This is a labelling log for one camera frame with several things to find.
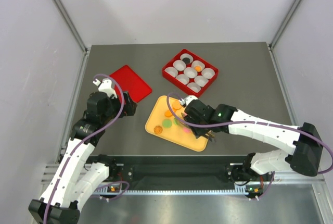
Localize black sandwich cookie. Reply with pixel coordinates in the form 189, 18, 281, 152
182, 57, 190, 64

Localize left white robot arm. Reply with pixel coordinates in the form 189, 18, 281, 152
28, 91, 137, 223

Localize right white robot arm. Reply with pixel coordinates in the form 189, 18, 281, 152
180, 96, 323, 180

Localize tan round cookie top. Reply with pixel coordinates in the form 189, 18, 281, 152
172, 101, 182, 111

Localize pink round cookie lower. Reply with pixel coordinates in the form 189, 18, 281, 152
183, 128, 191, 133

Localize red flat lid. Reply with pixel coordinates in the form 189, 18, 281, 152
110, 65, 152, 103

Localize orange fish cookie left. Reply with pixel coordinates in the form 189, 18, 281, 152
164, 110, 173, 117

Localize green round cookie left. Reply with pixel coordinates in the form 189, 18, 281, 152
162, 119, 172, 129

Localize yellow tray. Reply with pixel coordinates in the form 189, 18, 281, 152
145, 95, 208, 152

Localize orange swirl cookie left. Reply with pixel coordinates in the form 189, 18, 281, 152
153, 126, 163, 134

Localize red compartment box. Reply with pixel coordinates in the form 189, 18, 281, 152
162, 49, 219, 97

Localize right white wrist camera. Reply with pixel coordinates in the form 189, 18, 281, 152
178, 95, 198, 107

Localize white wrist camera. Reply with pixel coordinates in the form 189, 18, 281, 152
178, 95, 198, 107
93, 78, 118, 98

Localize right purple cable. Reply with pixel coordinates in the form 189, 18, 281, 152
166, 92, 333, 175

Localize purple cable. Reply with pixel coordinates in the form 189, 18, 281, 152
41, 74, 131, 223
166, 92, 333, 175

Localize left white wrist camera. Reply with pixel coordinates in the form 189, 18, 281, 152
93, 78, 118, 98

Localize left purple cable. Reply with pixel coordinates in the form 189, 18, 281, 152
41, 74, 131, 223

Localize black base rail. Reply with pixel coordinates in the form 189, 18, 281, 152
85, 155, 274, 191

